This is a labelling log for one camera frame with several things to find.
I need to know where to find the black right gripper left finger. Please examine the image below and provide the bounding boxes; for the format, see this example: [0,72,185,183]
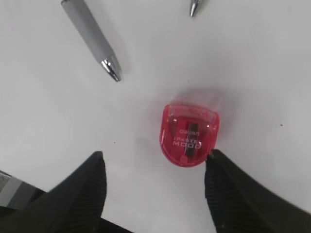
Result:
[0,150,107,233]

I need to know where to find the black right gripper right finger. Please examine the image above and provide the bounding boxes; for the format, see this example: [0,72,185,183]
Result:
[205,150,311,233]

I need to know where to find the pink pencil sharpener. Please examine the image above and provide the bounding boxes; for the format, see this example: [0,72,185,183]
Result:
[159,102,220,167]

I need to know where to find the white grey ballpoint pen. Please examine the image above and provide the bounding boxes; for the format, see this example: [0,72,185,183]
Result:
[61,0,122,82]

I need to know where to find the white cream ballpoint pen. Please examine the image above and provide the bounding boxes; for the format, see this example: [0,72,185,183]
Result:
[189,0,207,17]

